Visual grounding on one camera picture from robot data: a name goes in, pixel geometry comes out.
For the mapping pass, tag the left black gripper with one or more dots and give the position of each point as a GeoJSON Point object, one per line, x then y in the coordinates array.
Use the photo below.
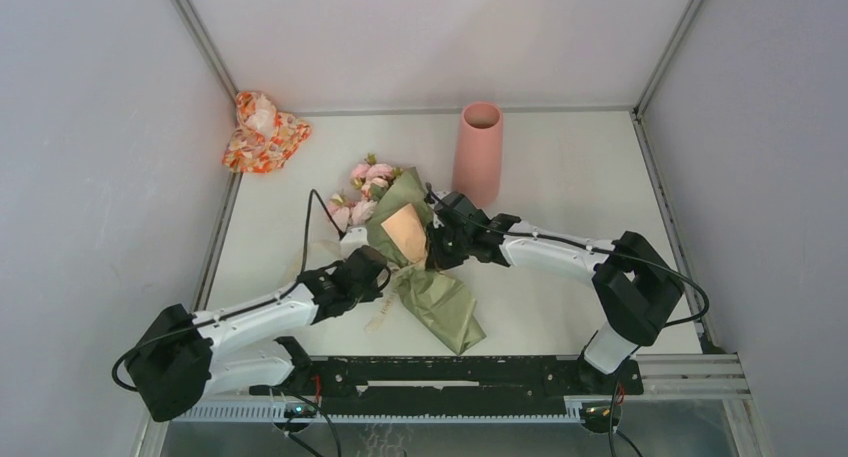
{"type": "Point", "coordinates": [371, 293]}

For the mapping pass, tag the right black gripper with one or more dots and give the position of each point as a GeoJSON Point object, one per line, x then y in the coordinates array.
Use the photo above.
{"type": "Point", "coordinates": [437, 260]}

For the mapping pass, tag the green pink flower bouquet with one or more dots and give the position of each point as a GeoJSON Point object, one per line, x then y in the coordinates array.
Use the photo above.
{"type": "Point", "coordinates": [390, 202]}

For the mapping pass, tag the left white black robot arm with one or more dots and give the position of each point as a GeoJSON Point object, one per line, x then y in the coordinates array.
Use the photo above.
{"type": "Point", "coordinates": [185, 357]}

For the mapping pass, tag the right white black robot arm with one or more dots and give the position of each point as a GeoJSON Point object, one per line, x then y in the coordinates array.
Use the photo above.
{"type": "Point", "coordinates": [636, 289]}

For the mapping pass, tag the pink cylindrical vase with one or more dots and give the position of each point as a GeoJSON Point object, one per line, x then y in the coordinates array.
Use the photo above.
{"type": "Point", "coordinates": [478, 153]}

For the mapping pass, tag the orange floral crumpled cloth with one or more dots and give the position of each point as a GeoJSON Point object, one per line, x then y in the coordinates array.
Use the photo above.
{"type": "Point", "coordinates": [265, 138]}

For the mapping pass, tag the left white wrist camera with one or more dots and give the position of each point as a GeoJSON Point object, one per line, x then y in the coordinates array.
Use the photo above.
{"type": "Point", "coordinates": [354, 238]}

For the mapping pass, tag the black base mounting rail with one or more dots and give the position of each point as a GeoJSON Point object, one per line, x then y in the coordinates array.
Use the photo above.
{"type": "Point", "coordinates": [487, 386]}

